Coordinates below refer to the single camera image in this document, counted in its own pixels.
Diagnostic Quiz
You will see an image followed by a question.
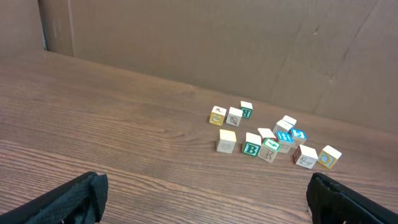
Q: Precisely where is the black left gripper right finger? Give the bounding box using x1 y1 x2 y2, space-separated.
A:
306 172 397 224

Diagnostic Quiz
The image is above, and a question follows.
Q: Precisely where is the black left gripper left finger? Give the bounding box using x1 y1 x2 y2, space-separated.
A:
1 172 108 224

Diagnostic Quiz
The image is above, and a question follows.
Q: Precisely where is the white block number 3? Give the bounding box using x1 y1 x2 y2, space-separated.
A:
293 144 318 169

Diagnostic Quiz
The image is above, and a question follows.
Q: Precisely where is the white block letter L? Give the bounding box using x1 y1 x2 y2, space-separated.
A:
318 145 342 169

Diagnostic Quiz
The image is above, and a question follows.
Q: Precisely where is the blue number 5 block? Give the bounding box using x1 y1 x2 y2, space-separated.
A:
289 128 307 149

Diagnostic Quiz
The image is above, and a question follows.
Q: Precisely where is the blue H block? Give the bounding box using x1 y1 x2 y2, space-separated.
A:
277 131 294 154

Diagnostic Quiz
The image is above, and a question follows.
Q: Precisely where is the green number 4 block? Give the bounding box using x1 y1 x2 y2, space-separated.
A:
258 138 280 163

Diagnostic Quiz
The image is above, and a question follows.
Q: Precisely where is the white block shell picture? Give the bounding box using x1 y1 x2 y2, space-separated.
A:
272 119 293 135

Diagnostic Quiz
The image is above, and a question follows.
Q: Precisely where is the white block far top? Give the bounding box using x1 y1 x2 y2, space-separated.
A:
282 115 297 126

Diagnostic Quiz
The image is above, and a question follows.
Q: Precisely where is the white block green B side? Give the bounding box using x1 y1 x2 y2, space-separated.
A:
242 133 262 157

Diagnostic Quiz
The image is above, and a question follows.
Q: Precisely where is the white block beside H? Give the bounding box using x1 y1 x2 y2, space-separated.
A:
257 128 277 142

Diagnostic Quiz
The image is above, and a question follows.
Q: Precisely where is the yellow top block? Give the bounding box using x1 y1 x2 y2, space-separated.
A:
216 129 236 154

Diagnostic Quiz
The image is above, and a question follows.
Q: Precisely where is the white block green side top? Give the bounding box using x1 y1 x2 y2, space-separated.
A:
240 101 253 119

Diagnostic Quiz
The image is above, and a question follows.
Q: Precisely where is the white block leaf picture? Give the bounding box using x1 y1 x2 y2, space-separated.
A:
225 107 243 126

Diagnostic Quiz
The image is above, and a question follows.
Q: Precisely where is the white block yellow side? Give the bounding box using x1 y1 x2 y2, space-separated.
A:
209 106 227 126

